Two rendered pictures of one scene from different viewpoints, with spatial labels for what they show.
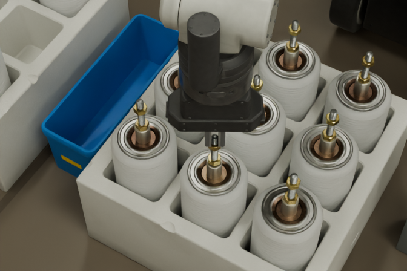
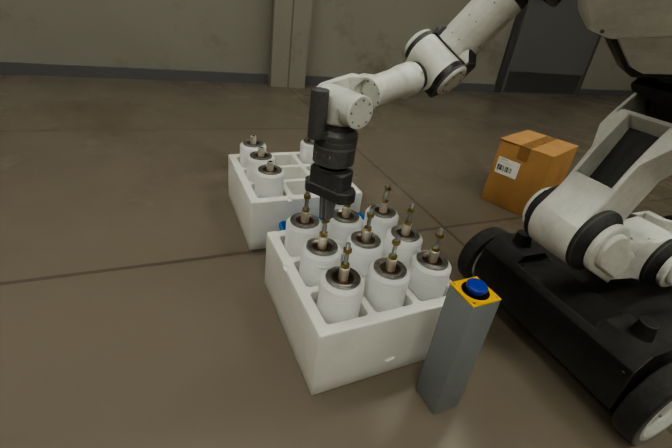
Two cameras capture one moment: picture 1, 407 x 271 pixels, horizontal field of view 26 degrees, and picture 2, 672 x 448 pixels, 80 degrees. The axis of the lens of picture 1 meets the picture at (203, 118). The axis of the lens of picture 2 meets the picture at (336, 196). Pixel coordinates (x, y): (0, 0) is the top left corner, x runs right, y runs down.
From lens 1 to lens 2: 0.68 m
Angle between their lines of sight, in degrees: 36
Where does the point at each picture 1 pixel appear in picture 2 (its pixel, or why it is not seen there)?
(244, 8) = (346, 95)
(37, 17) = not seen: hidden behind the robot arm
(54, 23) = not seen: hidden behind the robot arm
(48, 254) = (240, 278)
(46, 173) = not seen: hidden behind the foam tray
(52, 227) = (253, 271)
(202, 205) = (304, 256)
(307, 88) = (405, 250)
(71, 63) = (314, 210)
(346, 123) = (414, 272)
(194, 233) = (294, 276)
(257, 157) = (354, 263)
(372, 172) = (414, 308)
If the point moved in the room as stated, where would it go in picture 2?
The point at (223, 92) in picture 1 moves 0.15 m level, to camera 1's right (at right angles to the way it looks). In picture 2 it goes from (325, 155) to (391, 181)
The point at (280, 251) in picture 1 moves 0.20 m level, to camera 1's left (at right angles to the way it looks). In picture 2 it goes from (324, 299) to (256, 258)
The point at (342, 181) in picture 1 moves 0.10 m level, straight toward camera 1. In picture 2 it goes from (387, 291) to (352, 307)
